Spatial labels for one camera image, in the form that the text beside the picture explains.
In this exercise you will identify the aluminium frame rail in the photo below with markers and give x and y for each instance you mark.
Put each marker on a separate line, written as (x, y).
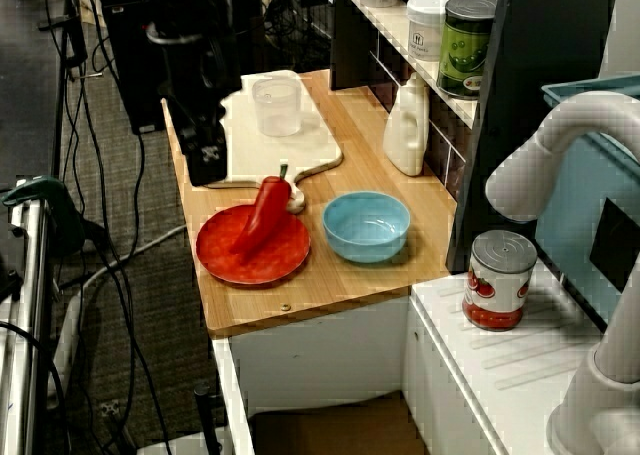
(30, 275)

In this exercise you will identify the red round plate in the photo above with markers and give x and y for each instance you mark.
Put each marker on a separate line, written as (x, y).
(280, 260)

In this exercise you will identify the red toy pepper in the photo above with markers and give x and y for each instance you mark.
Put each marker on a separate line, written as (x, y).
(262, 215)

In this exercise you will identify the dark shelf unit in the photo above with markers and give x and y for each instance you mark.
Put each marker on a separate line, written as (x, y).
(540, 50)

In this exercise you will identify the grey toy faucet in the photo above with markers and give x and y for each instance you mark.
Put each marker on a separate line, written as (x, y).
(565, 120)

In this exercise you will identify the green peas can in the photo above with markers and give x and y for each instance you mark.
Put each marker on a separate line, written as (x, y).
(462, 50)

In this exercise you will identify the white detergent bottle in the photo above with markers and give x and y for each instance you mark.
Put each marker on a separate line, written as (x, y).
(405, 140)

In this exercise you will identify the light wooden cutting board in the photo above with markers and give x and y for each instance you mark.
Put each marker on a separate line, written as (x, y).
(280, 150)

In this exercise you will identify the tomato can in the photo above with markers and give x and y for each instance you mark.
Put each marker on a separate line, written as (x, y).
(497, 285)

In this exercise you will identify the clear open plastic jar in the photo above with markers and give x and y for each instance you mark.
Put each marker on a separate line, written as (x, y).
(277, 110)

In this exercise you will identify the black metal post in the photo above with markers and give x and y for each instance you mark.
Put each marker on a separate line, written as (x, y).
(207, 415)

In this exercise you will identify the white toy kitchen cabinet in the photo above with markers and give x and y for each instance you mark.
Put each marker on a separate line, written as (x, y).
(320, 355)

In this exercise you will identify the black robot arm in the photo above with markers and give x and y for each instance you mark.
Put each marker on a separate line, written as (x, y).
(190, 5)

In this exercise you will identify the light blue bowl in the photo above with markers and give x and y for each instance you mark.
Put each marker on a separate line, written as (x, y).
(367, 247)

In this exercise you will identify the green clamp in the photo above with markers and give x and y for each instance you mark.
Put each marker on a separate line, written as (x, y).
(40, 190)

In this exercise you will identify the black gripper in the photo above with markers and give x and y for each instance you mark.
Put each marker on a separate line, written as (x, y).
(200, 85)

